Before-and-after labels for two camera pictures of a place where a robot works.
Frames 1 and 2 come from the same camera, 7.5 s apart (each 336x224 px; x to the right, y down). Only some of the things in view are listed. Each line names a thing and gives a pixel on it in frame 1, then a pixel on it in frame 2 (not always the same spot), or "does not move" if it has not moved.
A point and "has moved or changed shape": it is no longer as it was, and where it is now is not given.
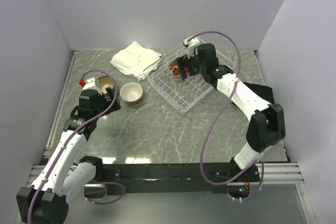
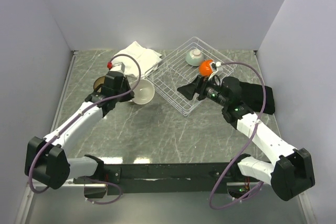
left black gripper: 106,103 to 125,82
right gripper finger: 182,62 to 188,91
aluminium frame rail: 47,151 does not move
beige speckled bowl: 131,93 has moved or changed shape
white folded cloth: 136,60 does not move
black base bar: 181,177 does not move
